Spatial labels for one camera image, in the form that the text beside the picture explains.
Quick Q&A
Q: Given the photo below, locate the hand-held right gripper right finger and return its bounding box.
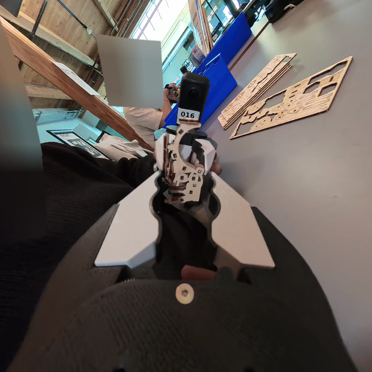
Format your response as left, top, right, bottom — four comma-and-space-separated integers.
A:
209, 171, 276, 269

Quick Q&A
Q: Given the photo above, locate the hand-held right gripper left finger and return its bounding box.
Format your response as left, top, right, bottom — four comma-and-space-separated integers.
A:
94, 171, 163, 269

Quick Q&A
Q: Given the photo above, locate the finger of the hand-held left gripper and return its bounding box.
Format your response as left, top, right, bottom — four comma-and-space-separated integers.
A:
195, 139, 217, 175
155, 134, 169, 172

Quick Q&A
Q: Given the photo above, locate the wooden puzzle model assembly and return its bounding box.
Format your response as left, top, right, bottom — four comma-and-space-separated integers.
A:
161, 119, 204, 208

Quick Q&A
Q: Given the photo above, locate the person's right hand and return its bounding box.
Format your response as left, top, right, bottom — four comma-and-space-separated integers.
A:
182, 264, 218, 281

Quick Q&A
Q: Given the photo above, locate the small blue plastic bin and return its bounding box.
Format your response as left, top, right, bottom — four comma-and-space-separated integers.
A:
163, 52, 238, 128

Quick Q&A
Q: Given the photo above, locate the grey cloth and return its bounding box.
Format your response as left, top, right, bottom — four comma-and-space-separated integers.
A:
99, 137, 153, 161

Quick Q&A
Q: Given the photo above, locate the white red printed box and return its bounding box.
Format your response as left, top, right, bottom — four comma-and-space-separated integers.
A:
189, 45, 207, 63

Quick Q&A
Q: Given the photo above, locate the stack of wooden part sheets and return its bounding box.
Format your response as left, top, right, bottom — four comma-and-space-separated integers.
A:
218, 53, 297, 130

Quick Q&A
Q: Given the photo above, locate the tall cardboard box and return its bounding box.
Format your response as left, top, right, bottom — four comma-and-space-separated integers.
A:
187, 0, 214, 56

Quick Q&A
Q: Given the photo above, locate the long blue plastic bin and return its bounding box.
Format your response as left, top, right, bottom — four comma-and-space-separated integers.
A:
209, 12, 253, 68

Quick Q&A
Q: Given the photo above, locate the black framed poster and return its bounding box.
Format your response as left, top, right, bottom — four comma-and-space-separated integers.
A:
46, 129, 112, 161

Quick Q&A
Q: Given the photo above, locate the white paper notice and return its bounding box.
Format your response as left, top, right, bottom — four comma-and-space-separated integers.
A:
52, 62, 101, 96

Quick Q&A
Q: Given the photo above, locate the wooden beam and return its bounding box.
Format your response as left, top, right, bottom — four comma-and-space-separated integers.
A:
0, 17, 152, 150

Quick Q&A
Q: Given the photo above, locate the black equipment bag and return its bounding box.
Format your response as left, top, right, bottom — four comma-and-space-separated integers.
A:
266, 0, 306, 24

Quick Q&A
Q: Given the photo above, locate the wooden part sheet with cutouts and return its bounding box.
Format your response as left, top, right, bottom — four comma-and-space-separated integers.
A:
230, 56, 353, 140

